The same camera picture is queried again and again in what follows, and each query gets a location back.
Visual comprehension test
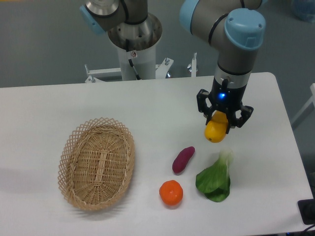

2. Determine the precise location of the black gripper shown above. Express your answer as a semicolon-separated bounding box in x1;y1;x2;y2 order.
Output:
196;78;254;134

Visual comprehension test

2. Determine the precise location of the yellow mango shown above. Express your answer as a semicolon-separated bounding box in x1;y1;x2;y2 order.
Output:
204;111;228;143

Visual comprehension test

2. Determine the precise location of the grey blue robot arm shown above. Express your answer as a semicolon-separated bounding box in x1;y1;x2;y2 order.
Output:
80;0;266;129

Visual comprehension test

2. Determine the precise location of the purple sweet potato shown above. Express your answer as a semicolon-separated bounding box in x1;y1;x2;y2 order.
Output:
172;146;195;174

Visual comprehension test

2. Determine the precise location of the green bok choy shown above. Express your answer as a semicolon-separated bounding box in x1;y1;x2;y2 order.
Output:
195;148;234;203

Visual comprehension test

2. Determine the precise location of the orange tangerine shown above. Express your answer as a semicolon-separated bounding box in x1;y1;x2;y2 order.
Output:
159;180;183;206

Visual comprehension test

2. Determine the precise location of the black device at edge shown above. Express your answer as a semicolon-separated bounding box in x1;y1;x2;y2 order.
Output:
297;199;315;225

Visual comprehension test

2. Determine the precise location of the woven wicker basket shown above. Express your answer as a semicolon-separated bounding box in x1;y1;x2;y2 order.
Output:
58;118;135;211

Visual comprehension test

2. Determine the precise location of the blue bag in corner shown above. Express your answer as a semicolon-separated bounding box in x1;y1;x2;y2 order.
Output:
291;0;315;23

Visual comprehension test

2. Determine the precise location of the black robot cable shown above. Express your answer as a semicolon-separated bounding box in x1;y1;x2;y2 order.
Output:
125;39;142;81

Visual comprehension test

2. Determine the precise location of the white frame at right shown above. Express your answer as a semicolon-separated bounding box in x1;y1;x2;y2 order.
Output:
290;83;315;130

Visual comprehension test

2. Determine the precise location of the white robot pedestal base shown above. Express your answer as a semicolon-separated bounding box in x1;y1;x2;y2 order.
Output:
84;13;199;83

